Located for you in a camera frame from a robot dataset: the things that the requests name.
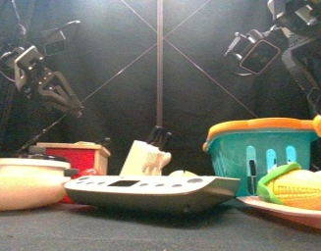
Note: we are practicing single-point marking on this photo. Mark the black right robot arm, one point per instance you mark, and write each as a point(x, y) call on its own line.
point(314, 10)

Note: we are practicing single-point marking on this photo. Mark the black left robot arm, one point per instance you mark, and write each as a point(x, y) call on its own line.
point(3, 19)

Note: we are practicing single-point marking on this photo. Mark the red wooden toy stove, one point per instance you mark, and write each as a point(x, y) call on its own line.
point(82, 157)

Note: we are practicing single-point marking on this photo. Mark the pale yellow toy squash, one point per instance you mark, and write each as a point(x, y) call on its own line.
point(182, 173)

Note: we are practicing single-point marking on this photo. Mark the cream pot lid black knob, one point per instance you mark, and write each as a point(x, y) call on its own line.
point(34, 161)

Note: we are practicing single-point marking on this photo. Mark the red toy tomato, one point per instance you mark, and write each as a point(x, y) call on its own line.
point(89, 172)

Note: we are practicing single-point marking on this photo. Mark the white toy knife block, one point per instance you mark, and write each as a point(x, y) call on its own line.
point(142, 161)

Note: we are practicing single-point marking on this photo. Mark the teal basket orange rim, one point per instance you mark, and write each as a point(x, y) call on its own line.
point(235, 153)

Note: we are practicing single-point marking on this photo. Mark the cream toy cooking pot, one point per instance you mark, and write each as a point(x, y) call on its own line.
point(24, 191)

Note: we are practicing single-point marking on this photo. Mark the yellow toy corn green husk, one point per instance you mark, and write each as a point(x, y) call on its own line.
point(297, 191)

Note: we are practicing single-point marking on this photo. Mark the grey kitchen scale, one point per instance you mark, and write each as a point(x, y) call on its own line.
point(149, 192)

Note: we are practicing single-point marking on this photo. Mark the pink toy plate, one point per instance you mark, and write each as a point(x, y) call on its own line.
point(293, 215)

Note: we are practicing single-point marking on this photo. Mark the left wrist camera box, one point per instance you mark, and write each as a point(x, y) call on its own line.
point(55, 41)

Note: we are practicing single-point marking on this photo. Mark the vertical metal frame pole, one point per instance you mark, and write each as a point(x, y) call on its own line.
point(160, 65)

